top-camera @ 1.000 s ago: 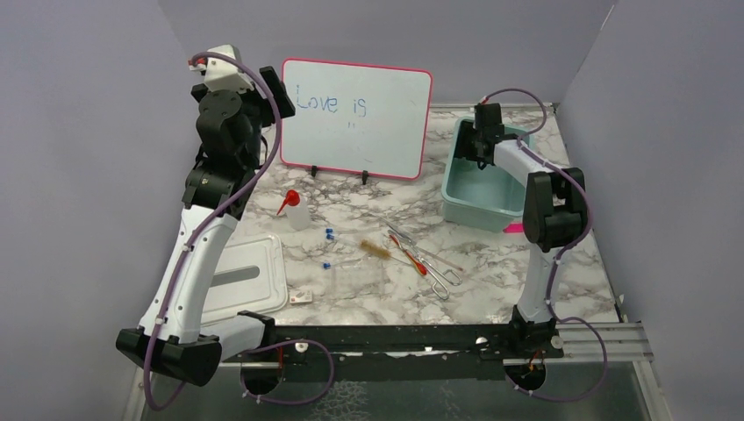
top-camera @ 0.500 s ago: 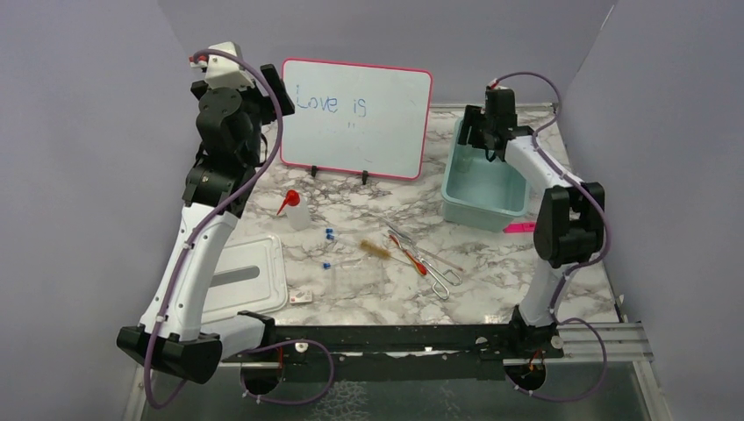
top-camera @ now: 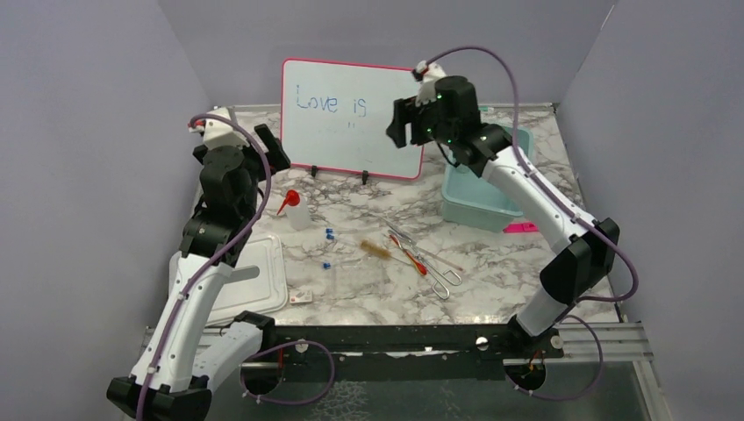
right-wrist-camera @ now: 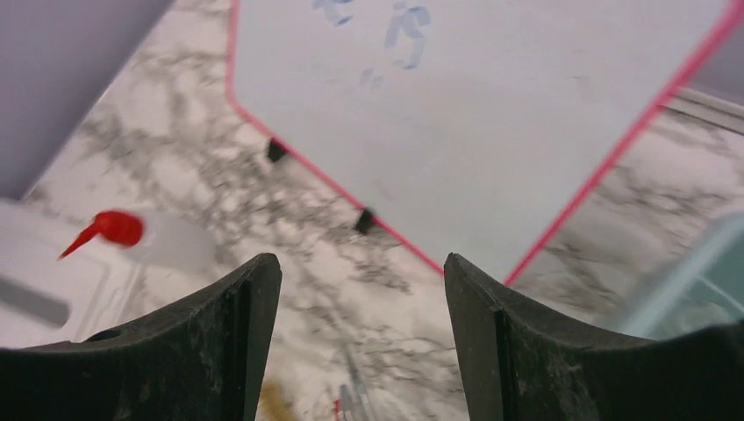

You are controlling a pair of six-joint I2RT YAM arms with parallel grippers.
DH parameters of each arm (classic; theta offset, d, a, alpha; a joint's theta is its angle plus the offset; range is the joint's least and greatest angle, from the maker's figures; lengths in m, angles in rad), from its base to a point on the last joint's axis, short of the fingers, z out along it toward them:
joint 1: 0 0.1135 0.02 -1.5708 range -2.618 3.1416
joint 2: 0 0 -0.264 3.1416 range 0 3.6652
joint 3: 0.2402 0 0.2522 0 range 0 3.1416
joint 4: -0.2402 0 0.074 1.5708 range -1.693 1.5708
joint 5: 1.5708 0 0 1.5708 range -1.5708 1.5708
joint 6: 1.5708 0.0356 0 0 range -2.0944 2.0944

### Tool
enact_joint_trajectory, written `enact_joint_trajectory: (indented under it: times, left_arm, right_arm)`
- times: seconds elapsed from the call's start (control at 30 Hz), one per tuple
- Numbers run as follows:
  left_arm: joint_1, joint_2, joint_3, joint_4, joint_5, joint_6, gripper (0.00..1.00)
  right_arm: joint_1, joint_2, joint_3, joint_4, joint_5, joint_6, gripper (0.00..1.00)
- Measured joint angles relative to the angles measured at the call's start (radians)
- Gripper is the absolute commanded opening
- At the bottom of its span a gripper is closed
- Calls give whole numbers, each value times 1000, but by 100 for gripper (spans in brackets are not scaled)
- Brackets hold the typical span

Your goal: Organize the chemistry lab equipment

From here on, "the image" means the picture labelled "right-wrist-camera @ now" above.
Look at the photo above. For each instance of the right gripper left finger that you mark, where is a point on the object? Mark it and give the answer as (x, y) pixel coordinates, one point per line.
(202, 357)

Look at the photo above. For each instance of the white plastic container lid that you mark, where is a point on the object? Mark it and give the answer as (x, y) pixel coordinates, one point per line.
(46, 299)

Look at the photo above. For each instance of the teal plastic bin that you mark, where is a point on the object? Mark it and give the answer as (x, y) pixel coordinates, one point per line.
(704, 287)

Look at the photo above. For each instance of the whiteboard black stand foot left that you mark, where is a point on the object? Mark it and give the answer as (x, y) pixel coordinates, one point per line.
(275, 150)

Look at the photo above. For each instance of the metal tweezers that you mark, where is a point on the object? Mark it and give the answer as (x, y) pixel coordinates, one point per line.
(354, 400)

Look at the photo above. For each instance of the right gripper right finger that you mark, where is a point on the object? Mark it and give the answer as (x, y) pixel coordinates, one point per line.
(521, 360)

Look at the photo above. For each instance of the red capped squeeze bottle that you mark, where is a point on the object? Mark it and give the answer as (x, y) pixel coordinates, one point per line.
(151, 237)

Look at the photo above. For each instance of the pink framed whiteboard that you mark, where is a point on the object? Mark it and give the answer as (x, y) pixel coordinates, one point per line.
(474, 127)

